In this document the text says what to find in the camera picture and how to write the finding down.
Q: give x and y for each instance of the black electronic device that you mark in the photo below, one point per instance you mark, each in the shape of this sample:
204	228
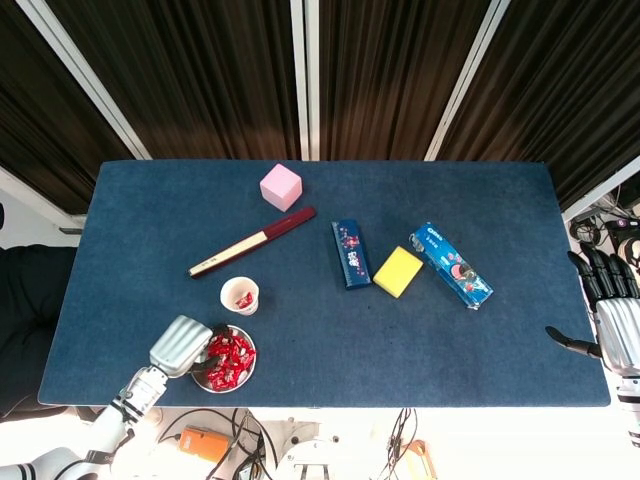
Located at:
622	224

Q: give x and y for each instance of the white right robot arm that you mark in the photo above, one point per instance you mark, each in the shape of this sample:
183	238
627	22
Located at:
631	400

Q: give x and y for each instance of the blue table cloth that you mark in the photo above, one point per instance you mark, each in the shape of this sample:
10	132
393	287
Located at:
320	340

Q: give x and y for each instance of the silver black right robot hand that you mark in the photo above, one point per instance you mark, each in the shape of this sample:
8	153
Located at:
620	335

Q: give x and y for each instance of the white frame post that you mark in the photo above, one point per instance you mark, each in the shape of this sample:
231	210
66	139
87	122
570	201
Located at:
85	75
312	75
467	75
299	75
35	197
600	190

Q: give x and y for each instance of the blue Oreo cookie box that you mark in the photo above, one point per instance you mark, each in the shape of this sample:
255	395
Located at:
450	265

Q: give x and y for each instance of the yellow sponge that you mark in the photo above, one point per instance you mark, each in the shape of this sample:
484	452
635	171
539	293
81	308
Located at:
397	272

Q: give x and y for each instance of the dark red folded fan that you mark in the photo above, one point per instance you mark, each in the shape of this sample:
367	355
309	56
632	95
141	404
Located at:
280	227

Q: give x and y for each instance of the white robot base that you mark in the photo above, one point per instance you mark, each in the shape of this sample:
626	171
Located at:
310	457

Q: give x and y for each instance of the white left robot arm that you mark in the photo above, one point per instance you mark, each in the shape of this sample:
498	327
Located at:
140	395

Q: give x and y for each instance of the pink cube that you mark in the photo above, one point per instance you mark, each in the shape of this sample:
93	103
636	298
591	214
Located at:
280	187

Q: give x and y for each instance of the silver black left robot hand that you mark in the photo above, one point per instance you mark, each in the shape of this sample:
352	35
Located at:
180	345

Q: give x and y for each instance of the orange box device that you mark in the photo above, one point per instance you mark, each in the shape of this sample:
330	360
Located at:
200	442

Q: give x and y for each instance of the white paper cup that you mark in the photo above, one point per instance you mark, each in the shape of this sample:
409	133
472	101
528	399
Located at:
229	292

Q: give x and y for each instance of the dark blue printed box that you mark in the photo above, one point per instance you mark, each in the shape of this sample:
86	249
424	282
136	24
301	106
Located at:
350	255

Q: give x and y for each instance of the metal bowl of red candies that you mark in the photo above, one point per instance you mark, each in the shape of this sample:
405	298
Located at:
198	379

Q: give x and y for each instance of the black fabric seat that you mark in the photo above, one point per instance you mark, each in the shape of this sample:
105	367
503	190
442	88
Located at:
25	310

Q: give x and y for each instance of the dark brown curtain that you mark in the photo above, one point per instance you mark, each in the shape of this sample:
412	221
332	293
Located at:
35	100
200	75
565	90
390	75

